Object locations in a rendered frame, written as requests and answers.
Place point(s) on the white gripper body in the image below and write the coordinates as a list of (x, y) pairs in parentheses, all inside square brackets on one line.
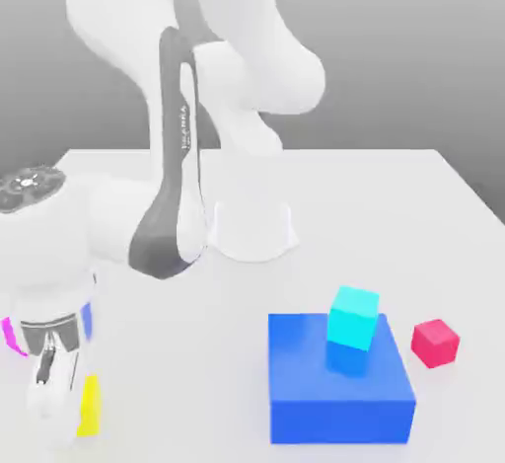
[(59, 407)]

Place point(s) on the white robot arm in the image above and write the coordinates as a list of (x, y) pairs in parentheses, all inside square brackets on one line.
[(118, 36)]

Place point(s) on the small yellow cube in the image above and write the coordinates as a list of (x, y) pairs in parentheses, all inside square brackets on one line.
[(89, 407)]

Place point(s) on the small magenta cube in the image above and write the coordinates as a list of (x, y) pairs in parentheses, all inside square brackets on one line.
[(11, 336)]

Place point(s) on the small blue cube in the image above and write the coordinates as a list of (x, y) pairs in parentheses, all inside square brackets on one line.
[(86, 319)]

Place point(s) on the small cyan cube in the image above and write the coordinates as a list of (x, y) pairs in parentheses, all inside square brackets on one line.
[(352, 319)]

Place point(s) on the small red cube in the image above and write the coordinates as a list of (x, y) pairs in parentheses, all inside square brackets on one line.
[(434, 344)]

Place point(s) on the large blue box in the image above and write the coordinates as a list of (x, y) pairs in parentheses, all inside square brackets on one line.
[(339, 403)]

